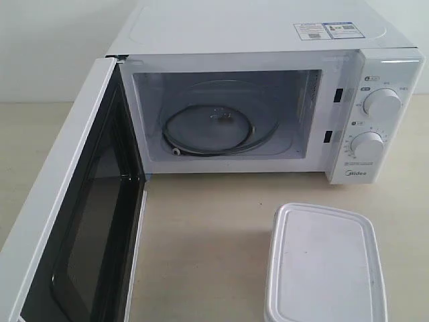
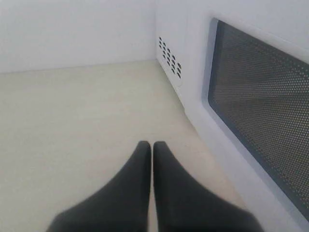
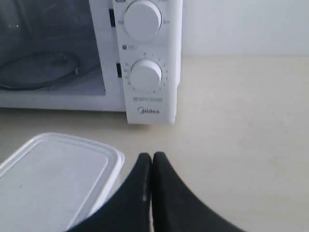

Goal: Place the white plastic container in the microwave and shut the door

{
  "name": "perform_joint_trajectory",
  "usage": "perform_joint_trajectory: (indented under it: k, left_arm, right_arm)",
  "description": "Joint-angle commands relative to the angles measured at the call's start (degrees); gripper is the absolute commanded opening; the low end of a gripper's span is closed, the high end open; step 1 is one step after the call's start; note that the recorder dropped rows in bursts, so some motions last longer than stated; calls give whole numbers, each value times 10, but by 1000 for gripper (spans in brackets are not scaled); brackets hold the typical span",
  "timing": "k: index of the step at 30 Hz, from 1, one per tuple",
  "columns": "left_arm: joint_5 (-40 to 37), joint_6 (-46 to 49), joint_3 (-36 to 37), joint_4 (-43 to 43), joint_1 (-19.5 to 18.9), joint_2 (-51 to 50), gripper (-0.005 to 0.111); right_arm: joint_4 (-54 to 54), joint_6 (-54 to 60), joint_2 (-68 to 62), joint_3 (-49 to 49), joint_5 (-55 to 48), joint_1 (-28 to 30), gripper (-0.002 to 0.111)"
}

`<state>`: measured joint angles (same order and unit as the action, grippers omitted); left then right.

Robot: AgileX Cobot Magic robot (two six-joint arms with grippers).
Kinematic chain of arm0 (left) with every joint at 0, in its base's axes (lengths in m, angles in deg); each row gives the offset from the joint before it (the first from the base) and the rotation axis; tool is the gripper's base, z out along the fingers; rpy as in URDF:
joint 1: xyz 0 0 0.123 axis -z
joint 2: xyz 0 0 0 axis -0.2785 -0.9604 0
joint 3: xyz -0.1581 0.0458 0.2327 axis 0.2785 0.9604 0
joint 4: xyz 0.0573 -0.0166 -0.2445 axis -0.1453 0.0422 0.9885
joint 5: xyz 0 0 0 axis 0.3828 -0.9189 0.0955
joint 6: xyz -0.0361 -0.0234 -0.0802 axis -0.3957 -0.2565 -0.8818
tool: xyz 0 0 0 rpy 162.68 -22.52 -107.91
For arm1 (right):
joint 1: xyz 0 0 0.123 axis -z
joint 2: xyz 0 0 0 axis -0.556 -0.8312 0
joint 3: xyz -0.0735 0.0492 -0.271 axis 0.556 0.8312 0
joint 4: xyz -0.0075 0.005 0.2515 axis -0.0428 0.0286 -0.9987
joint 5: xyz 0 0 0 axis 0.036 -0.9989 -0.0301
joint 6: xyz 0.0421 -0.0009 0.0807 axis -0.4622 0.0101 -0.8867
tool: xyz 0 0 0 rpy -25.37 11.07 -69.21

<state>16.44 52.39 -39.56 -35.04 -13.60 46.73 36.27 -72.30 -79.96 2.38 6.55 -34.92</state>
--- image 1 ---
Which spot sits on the white microwave door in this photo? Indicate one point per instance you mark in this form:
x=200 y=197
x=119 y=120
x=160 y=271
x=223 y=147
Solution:
x=72 y=251

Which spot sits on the lower white timer knob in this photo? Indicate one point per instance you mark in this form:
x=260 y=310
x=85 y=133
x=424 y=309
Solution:
x=368 y=145

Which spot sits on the upper white power knob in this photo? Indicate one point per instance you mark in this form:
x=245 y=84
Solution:
x=382 y=103

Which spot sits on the white microwave oven body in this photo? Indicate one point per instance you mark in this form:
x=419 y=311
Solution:
x=318 y=87

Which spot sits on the white plastic food container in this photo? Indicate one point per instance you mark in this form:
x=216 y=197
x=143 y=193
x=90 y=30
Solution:
x=323 y=265

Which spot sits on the blue white warning sticker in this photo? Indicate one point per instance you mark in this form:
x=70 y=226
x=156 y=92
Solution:
x=328 y=31

